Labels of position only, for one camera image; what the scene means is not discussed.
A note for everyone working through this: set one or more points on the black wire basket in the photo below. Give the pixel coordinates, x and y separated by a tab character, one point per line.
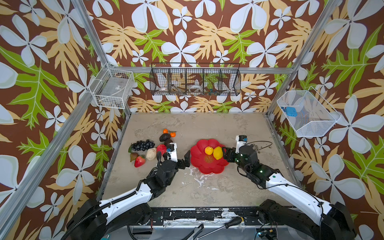
212	79

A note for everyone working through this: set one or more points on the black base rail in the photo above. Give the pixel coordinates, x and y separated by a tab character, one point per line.
162	216

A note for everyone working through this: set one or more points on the aluminium frame post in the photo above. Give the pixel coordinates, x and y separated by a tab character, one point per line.
96	51
309	43

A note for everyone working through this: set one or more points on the aluminium frame post left rear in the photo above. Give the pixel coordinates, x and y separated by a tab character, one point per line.
96	51

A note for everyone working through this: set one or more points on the white wire basket left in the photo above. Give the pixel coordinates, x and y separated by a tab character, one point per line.
112	87

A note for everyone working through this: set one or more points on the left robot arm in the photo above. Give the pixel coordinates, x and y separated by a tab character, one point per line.
96	219

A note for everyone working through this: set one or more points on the dark avocado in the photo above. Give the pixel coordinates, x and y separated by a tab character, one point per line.
164	137

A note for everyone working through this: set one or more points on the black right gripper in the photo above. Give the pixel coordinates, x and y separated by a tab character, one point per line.
231	154

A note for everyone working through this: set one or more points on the white mesh basket right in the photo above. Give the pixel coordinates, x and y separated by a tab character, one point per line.
316	116

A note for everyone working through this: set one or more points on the small yellow orange fruit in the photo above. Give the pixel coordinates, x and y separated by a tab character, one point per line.
209	150

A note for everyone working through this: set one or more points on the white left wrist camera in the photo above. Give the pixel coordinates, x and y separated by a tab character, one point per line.
172	151

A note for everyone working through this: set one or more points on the red strawberry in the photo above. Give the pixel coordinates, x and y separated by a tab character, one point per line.
139	161

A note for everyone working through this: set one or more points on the yellow lemon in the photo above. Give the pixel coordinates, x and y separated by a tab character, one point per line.
218	153

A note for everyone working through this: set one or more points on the red apple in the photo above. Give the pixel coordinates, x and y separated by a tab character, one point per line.
162	149

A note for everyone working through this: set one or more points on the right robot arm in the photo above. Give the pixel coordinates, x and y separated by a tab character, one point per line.
313	216

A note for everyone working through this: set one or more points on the black grape bunch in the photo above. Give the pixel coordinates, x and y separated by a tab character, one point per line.
142	146

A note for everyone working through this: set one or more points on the aluminium frame post right rear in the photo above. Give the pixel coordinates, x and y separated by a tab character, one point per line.
309	43

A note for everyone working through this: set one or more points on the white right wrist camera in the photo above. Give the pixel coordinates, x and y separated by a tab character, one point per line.
241	140

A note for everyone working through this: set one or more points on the red green fig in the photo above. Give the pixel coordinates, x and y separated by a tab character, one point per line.
133	156

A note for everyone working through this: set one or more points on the blue object in basket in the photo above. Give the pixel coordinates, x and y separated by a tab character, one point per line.
290	111

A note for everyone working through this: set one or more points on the black pliers handle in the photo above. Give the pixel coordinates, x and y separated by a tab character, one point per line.
193	235

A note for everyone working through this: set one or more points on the red flower-shaped fruit bowl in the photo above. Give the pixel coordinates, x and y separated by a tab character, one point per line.
207	164

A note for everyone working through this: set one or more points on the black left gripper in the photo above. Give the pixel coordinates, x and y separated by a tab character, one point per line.
186	163

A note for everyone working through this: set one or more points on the orange tangerine pair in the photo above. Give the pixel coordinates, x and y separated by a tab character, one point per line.
171	133

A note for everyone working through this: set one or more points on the white garlic bulb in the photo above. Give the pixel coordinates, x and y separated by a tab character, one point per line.
151	154

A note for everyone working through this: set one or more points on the aluminium frame beam left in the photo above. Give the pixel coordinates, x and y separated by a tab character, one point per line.
18	201

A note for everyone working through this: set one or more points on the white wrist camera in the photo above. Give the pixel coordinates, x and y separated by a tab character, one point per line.
172	151
241	140

